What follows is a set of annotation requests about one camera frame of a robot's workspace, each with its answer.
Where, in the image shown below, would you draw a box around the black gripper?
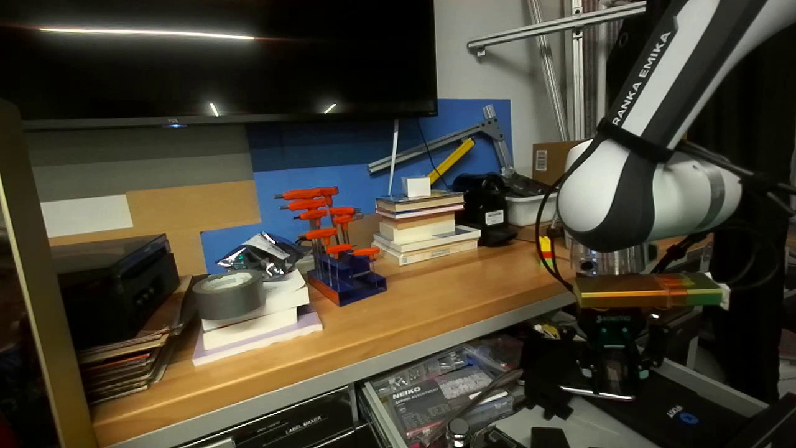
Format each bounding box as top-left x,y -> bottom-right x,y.
579,308 -> 665,391

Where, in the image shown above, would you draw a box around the tool drawer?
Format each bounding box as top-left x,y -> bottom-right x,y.
361,331 -> 796,448

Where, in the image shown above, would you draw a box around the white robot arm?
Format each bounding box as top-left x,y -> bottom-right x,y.
560,0 -> 796,401

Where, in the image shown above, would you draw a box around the white storage bin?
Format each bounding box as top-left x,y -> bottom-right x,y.
508,193 -> 554,226

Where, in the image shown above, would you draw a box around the cardboard shipping box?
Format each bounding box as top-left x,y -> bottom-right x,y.
533,141 -> 573,186

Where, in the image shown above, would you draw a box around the black label printer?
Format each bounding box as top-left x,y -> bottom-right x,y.
453,175 -> 518,247

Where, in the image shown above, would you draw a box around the stack of books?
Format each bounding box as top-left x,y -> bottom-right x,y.
372,192 -> 480,265

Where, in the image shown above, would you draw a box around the small white box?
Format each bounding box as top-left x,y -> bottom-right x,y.
403,176 -> 431,198

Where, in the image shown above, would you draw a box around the black printer box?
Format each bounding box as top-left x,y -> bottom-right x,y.
53,233 -> 179,349

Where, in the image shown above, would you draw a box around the black monitor screen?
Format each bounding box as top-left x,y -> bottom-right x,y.
0,0 -> 437,128

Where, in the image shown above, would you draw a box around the yellow handled tool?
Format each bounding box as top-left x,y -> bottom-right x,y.
428,136 -> 475,186

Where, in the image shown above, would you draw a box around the grey duct tape roll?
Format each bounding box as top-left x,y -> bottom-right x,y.
191,272 -> 262,320

